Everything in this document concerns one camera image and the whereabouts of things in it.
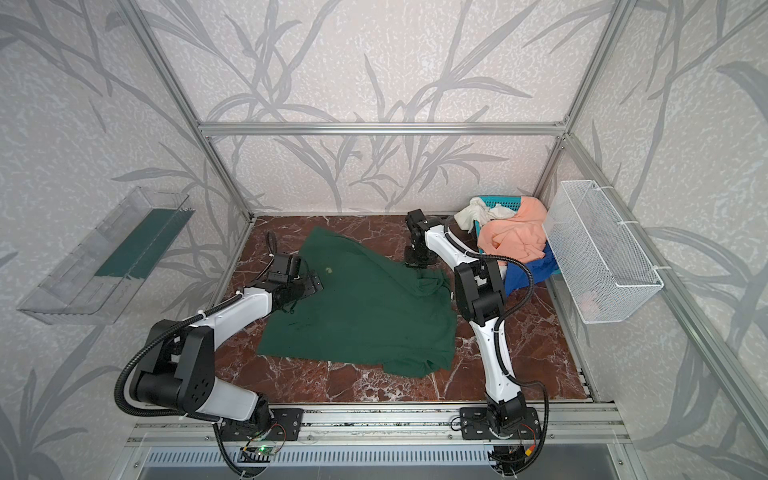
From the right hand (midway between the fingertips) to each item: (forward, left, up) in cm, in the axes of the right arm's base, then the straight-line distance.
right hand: (415, 256), depth 103 cm
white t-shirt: (+16, -23, +6) cm, 29 cm away
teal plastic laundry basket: (+24, -31, +4) cm, 39 cm away
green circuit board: (-55, +39, -3) cm, 67 cm away
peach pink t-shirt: (+4, -36, +5) cm, 36 cm away
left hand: (-10, +33, +4) cm, 35 cm away
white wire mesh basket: (-25, -38, +31) cm, 55 cm away
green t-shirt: (-18, +13, -3) cm, 23 cm away
